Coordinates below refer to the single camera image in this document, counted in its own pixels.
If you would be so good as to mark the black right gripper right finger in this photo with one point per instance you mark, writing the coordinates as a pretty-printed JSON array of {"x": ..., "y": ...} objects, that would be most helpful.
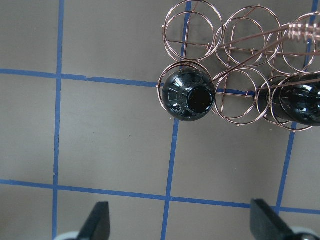
[{"x": 265, "y": 224}]

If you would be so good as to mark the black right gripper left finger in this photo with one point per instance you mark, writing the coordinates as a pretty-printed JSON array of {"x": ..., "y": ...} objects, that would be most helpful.
[{"x": 98, "y": 225}]

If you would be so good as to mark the copper wire wine basket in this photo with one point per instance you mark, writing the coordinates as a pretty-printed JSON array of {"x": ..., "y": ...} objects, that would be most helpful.
[{"x": 240, "y": 54}]

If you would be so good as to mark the dark wine bottle upright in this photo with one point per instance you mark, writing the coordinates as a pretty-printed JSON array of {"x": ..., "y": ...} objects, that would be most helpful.
[{"x": 188, "y": 94}]

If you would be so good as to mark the dark wine bottle under handle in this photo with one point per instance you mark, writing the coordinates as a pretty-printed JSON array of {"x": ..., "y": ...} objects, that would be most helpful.
[{"x": 294, "y": 98}]

